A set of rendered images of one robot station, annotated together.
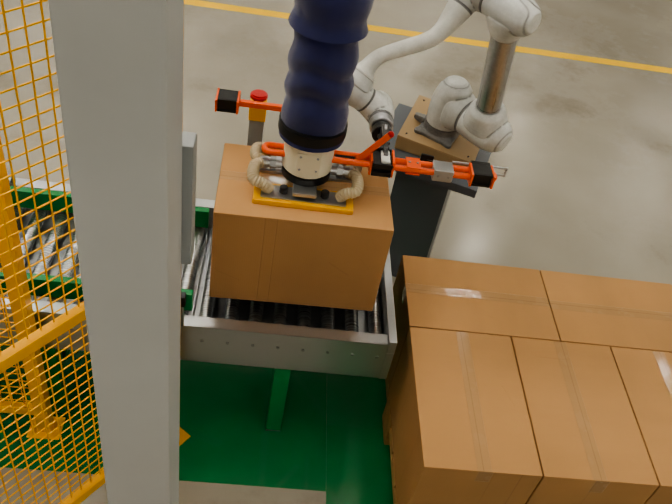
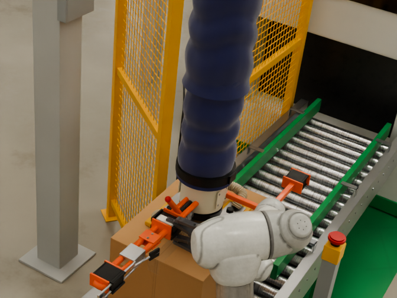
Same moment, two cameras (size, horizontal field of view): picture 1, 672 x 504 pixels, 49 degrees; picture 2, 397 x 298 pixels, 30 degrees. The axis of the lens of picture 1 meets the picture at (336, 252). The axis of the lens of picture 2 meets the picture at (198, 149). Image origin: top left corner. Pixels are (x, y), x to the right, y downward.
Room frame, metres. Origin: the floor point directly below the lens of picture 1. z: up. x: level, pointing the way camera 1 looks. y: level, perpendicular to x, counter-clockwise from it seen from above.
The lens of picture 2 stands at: (3.35, -1.76, 2.79)
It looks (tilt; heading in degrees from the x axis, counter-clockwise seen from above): 32 degrees down; 125
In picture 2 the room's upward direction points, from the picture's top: 7 degrees clockwise
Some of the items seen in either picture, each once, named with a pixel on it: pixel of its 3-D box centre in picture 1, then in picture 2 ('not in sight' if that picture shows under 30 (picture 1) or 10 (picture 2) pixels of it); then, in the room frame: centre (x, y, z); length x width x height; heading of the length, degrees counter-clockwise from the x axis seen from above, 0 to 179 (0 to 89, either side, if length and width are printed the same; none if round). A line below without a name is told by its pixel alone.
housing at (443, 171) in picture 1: (442, 171); (132, 256); (2.11, -0.30, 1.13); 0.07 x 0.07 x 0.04; 8
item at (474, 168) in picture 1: (480, 175); (106, 276); (2.13, -0.44, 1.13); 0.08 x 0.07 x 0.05; 98
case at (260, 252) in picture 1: (299, 227); (191, 256); (2.05, 0.15, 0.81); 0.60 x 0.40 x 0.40; 99
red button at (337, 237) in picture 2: (258, 97); (336, 239); (2.52, 0.42, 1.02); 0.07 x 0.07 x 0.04
